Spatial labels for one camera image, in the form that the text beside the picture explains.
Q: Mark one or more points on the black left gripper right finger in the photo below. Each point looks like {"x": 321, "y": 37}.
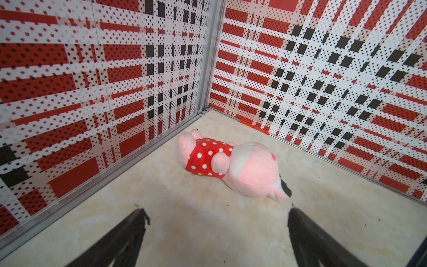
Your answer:
{"x": 314, "y": 247}

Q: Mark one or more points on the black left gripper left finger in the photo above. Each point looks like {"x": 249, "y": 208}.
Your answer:
{"x": 120, "y": 247}

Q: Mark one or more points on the pink plush toy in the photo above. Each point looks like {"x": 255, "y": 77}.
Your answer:
{"x": 250, "y": 169}

